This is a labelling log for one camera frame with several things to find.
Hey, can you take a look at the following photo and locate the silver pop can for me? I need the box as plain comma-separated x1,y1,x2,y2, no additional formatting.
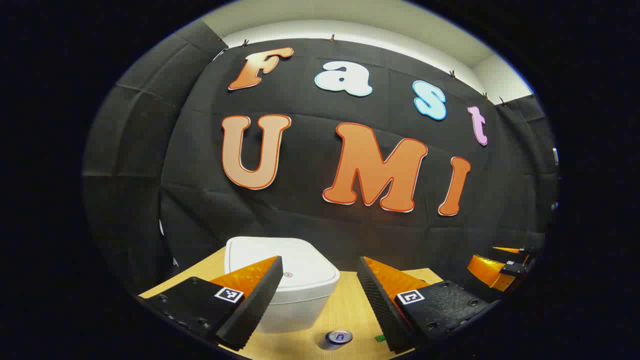
320,329,354,349

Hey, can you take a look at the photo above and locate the wooden desktop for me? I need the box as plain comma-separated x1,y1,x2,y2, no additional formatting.
139,246,446,360

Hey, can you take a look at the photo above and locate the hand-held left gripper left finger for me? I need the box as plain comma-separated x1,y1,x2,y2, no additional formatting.
141,255,284,351

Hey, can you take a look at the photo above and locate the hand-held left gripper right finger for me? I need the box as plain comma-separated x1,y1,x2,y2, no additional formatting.
356,256,493,355

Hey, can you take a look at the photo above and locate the black backdrop cloth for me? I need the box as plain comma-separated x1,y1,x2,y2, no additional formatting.
82,20,560,301

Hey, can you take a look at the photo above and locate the white desktop garbage bin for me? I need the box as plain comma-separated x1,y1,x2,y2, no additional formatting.
224,236,341,334

